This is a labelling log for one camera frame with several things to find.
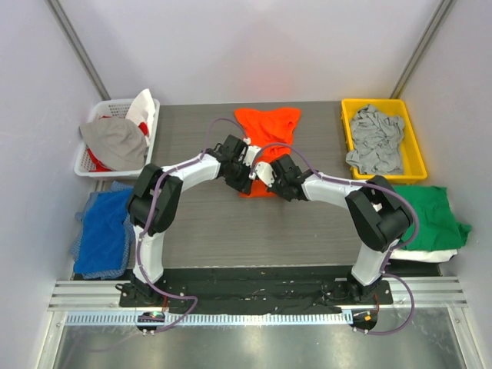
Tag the orange t shirt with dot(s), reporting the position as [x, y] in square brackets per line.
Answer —
[265, 127]

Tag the white folded t shirt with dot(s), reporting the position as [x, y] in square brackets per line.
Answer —
[423, 256]

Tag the beige grey shirt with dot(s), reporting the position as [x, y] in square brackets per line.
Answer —
[117, 142]

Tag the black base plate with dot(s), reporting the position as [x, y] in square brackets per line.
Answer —
[254, 291]

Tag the right corner metal post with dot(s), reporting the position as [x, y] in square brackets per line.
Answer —
[437, 20]

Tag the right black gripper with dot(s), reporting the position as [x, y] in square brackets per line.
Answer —
[282, 189]

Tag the aluminium rail frame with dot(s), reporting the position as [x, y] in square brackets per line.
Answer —
[427, 326]

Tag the slotted cable duct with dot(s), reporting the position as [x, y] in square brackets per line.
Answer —
[140, 318]

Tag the red cloth in basket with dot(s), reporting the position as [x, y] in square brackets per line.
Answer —
[99, 166]

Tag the green folded t shirt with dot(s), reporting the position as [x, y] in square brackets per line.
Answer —
[439, 229]

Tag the white cloth in basket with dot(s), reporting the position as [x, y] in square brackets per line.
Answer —
[143, 110]

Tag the corner metal post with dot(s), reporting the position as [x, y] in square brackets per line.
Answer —
[437, 20]
[77, 47]

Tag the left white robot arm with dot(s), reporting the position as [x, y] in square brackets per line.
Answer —
[154, 200]

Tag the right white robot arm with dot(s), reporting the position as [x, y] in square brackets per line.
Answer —
[380, 216]

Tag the blue white checkered cloth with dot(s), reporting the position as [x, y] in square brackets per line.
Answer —
[82, 211]

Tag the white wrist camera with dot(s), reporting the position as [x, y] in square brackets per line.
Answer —
[250, 152]
[262, 171]

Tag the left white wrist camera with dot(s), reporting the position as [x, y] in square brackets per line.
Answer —
[250, 152]

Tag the grey shirt in yellow bin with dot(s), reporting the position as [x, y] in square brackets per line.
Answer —
[376, 139]

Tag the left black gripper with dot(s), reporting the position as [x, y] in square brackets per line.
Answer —
[241, 181]

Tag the white plastic basket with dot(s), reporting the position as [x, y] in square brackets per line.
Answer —
[106, 109]

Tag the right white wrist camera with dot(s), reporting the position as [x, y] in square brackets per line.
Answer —
[262, 171]

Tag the left corner metal post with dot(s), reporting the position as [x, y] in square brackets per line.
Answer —
[77, 47]

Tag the yellow plastic bin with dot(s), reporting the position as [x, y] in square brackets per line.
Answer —
[414, 168]

